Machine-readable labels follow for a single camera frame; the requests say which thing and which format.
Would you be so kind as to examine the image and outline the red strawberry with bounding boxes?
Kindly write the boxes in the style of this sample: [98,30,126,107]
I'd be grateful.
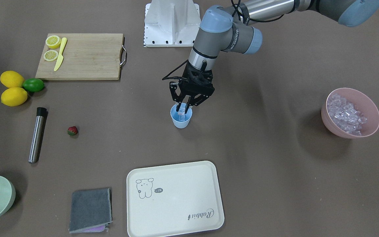
[67,126,78,136]

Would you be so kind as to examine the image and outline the light blue cup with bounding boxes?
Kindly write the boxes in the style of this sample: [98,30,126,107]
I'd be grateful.
[170,103,193,128]

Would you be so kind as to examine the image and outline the yellow lemon upper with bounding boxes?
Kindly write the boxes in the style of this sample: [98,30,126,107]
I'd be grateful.
[0,70,25,88]

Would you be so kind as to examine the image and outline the lemon slice upper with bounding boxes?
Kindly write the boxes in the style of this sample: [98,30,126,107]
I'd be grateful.
[45,35,61,49]

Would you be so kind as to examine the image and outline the grey folded cloth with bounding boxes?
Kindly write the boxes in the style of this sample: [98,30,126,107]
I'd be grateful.
[68,188,112,234]

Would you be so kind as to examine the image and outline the cream rabbit tray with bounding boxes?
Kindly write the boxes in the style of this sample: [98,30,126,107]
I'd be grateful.
[126,161,225,237]

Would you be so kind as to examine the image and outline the green lime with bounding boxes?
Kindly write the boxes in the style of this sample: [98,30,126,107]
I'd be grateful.
[22,78,45,92]

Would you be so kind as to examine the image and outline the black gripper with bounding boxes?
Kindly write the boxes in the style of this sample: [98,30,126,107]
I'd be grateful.
[169,62,215,113]

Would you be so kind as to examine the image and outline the lemon slice lower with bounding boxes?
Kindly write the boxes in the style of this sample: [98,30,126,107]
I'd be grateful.
[43,50,59,62]

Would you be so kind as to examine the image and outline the wooden cutting board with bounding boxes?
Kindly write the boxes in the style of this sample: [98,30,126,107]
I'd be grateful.
[35,33,126,81]

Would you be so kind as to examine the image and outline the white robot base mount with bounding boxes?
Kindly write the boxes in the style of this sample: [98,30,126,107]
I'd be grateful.
[143,0,201,47]

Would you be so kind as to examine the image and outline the yellow plastic knife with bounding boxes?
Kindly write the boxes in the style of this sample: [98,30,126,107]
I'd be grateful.
[53,37,68,71]

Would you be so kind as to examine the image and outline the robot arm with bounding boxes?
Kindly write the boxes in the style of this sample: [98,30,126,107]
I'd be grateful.
[164,0,379,113]

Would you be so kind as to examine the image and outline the lemon slice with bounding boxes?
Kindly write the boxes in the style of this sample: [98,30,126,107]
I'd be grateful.
[43,50,59,62]
[45,35,61,49]

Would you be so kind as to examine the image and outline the pink bowl of ice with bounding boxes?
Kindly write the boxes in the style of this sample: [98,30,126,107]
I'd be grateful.
[321,88,379,139]

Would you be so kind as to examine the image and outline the yellow lemon near board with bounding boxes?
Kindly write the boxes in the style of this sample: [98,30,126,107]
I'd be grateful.
[1,87,28,107]

